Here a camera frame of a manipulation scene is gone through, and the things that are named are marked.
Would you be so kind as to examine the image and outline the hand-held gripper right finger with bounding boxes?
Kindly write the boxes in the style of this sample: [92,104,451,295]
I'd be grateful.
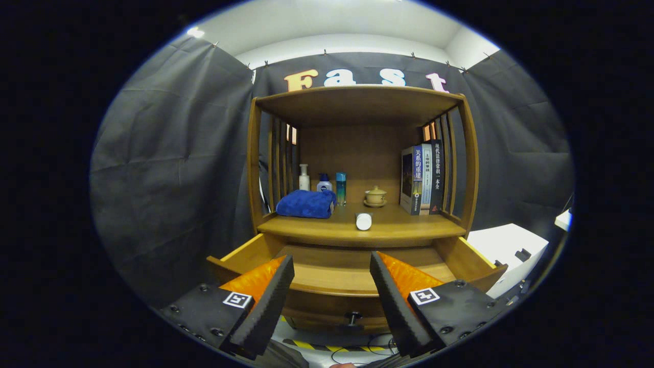
[369,250,504,357]

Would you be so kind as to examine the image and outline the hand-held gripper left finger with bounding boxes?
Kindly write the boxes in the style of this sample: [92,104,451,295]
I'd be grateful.
[159,254,295,360]

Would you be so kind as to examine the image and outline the wooden drawer with black knob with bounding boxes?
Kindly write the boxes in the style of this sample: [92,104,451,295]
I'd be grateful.
[206,233,508,333]

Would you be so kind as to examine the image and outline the wooden countertop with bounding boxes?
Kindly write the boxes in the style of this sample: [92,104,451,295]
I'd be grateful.
[257,202,466,241]

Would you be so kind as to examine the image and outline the white side cabinet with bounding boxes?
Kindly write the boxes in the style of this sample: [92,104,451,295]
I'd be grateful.
[466,223,550,300]

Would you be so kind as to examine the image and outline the wooden cabinet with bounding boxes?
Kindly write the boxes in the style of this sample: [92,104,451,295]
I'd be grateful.
[206,84,508,333]

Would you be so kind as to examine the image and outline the yellow black hazard tape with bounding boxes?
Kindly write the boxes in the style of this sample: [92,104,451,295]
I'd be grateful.
[283,337,399,354]

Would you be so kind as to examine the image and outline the blue towel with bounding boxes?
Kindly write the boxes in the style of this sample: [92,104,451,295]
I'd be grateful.
[276,190,337,219]

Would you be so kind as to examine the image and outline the beige lidded teacup with saucer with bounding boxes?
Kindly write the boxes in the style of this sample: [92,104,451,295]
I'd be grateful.
[364,185,388,208]

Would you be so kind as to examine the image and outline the book with purple spine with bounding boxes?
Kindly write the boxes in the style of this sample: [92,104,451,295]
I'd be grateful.
[400,144,425,216]

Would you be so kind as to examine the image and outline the book with pale spine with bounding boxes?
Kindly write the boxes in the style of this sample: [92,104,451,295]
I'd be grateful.
[420,143,433,215]

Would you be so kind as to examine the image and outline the book with black spine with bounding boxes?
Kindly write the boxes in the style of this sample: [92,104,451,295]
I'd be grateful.
[429,139,445,214]

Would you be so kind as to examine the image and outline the black cables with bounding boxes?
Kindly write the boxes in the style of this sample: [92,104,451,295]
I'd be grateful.
[330,332,400,366]

